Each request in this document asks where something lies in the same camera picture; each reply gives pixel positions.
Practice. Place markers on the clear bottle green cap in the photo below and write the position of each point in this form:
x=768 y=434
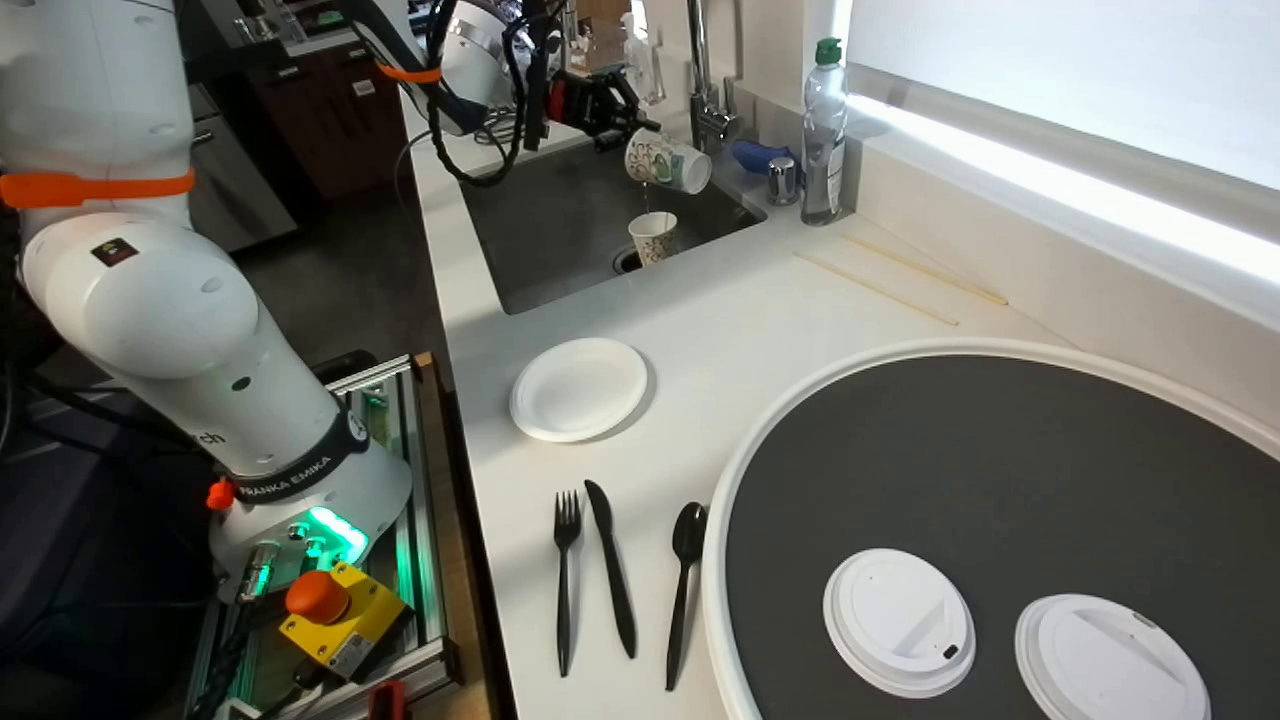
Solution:
x=820 y=135

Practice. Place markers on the small metal can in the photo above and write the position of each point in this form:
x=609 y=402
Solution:
x=780 y=182

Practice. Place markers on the white round plate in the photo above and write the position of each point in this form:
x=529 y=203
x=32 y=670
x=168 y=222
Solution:
x=578 y=391

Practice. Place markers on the white cup lid sip hole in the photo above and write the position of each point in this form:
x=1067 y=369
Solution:
x=896 y=620

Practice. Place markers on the chrome sink faucet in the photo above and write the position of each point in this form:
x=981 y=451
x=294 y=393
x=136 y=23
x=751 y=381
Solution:
x=714 y=113

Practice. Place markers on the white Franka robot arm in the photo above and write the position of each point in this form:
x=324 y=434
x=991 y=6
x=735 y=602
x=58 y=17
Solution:
x=132 y=306

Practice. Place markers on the black plastic spoon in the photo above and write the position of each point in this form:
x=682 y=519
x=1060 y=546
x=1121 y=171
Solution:
x=686 y=532

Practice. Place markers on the stainless steel appliance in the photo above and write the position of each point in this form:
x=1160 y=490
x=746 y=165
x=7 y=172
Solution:
x=235 y=186

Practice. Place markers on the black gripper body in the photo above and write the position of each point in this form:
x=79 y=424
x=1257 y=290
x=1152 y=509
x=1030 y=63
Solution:
x=594 y=96

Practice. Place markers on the stainless steel sink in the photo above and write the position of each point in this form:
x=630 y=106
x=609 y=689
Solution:
x=560 y=255

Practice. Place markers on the black sink drain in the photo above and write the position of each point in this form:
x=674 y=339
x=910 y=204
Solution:
x=622 y=262

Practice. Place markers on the white cup lid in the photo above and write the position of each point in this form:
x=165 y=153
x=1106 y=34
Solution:
x=1106 y=661

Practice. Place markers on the metal robot stand frame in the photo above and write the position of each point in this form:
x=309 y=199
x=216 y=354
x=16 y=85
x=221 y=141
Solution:
x=400 y=402

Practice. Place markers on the black plastic fork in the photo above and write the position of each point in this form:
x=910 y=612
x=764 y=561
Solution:
x=565 y=575

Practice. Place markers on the white printed paper cup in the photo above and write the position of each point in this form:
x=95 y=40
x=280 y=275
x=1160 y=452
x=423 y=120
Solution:
x=653 y=238
x=666 y=163

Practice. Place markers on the round black tray white rim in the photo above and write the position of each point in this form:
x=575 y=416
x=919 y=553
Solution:
x=1014 y=482

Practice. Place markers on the yellow emergency stop box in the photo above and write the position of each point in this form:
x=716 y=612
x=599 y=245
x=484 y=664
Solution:
x=334 y=612

